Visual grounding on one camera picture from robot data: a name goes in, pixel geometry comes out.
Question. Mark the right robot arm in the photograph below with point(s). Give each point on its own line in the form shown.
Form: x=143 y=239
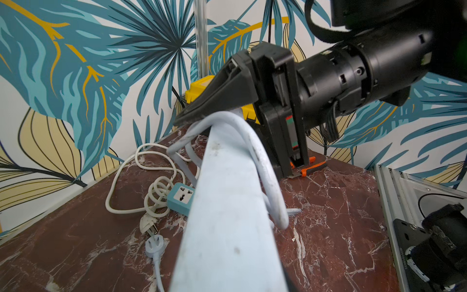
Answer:
x=386 y=47

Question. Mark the yellow black toolbox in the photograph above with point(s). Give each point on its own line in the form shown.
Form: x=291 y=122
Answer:
x=227 y=95

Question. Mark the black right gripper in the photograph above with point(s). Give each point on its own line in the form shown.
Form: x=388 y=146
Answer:
x=276 y=101

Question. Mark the aluminium frame post right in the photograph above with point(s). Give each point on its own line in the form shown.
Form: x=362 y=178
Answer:
x=200 y=13

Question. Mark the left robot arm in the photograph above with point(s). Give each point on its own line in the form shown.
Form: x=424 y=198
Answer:
x=441 y=259

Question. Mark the orange handled pliers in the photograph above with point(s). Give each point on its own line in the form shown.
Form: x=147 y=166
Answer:
x=304 y=171

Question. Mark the teal power strip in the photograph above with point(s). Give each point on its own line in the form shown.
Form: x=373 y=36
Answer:
x=180 y=198

